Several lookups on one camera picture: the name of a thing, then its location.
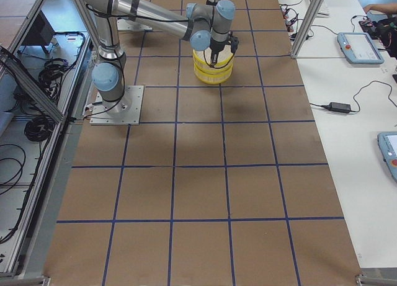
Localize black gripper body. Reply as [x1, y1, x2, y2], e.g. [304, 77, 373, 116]
[210, 32, 239, 60]

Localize black power adapter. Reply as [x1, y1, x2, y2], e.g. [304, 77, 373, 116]
[321, 102, 352, 114]

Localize lower teach pendant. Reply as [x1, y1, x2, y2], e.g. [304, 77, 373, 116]
[377, 131, 397, 181]

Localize yellow steamer layer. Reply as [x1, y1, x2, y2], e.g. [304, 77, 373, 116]
[193, 46, 234, 74]
[194, 66, 233, 84]

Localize coiled black cables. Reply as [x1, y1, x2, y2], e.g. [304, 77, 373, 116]
[24, 115, 52, 143]

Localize upper teach pendant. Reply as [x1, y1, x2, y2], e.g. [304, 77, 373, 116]
[337, 32, 384, 65]

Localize aluminium diagonal frame beam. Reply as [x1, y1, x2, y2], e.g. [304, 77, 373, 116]
[1, 46, 65, 123]

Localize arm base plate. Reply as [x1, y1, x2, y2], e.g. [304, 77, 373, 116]
[89, 85, 144, 125]
[117, 18, 153, 32]

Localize aluminium frame post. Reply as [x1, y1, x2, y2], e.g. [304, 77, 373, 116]
[290, 0, 324, 59]

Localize teach pendant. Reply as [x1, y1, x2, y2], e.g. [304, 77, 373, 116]
[337, 32, 384, 65]
[377, 131, 397, 181]

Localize black box under table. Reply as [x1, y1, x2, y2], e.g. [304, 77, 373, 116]
[21, 11, 55, 54]

